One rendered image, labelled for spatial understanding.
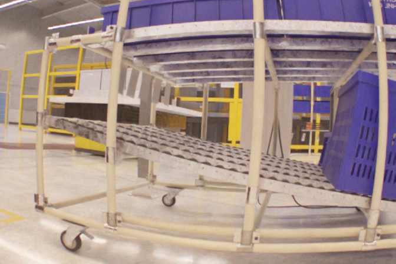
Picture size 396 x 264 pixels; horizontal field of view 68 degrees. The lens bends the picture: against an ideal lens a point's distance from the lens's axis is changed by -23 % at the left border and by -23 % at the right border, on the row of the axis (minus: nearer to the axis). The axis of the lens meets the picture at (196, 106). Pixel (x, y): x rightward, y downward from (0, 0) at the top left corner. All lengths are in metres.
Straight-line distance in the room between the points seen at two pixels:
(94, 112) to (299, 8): 4.35
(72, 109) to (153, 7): 4.34
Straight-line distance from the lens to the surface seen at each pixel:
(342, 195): 0.98
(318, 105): 5.31
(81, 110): 5.33
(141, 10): 1.20
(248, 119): 2.81
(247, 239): 0.94
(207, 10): 1.13
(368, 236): 0.98
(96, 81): 10.24
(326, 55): 1.37
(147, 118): 2.33
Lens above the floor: 0.44
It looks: 4 degrees up
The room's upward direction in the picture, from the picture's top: 3 degrees clockwise
